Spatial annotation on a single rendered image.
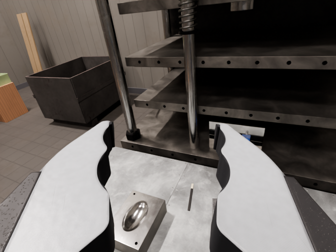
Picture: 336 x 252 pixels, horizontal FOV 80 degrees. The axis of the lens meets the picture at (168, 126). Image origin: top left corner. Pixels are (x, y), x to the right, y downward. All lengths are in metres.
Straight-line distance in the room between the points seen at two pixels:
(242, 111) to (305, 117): 0.26
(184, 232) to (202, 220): 0.08
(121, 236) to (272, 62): 0.86
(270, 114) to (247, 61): 0.27
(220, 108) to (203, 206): 0.47
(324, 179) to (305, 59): 0.53
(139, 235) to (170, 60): 0.76
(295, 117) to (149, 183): 0.72
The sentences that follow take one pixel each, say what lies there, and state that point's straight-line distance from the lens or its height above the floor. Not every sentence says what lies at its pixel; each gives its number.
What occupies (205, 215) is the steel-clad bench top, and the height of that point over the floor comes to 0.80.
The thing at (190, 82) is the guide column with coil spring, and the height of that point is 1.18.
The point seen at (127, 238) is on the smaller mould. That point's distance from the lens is 0.78.
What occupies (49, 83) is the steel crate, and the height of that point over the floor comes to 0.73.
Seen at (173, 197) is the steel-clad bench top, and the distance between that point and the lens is 0.93.
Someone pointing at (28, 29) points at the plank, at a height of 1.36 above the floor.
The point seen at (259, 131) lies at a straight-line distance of 1.08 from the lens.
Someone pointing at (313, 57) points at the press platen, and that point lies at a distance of 0.96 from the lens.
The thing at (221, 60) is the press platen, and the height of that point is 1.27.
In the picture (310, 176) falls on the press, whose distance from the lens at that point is 1.13.
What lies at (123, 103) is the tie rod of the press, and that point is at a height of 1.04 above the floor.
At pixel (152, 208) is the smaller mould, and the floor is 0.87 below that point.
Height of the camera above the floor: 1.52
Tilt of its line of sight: 31 degrees down
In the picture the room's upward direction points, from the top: 7 degrees counter-clockwise
